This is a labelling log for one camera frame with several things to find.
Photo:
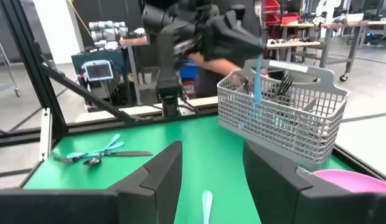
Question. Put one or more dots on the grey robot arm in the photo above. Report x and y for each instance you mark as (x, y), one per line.
(106, 31)

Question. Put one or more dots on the green table mat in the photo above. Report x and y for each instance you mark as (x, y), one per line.
(205, 155)

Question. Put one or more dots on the pink plate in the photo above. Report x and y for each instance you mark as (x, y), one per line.
(351, 182)

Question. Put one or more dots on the white robot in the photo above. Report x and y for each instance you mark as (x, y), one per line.
(328, 7)

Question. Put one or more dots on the person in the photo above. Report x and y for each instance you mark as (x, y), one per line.
(218, 67)

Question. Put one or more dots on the blue-framed screen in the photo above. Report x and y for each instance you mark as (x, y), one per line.
(98, 71)

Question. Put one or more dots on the dark blue cart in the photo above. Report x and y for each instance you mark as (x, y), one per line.
(118, 62)

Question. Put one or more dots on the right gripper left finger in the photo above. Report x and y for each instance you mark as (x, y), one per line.
(134, 205)

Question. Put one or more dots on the white bracket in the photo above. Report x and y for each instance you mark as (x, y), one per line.
(46, 133)

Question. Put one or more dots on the red storage bin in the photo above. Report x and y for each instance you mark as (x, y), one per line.
(271, 5)
(289, 18)

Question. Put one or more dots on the blue bin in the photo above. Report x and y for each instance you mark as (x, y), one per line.
(189, 71)

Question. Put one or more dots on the wooden workbench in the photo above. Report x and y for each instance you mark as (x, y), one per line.
(345, 24)
(292, 44)
(134, 41)

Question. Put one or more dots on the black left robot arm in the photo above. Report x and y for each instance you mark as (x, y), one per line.
(167, 71)

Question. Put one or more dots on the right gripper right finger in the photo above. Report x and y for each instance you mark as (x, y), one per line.
(289, 202)

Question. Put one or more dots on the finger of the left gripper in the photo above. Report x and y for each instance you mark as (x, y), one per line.
(236, 43)
(238, 12)

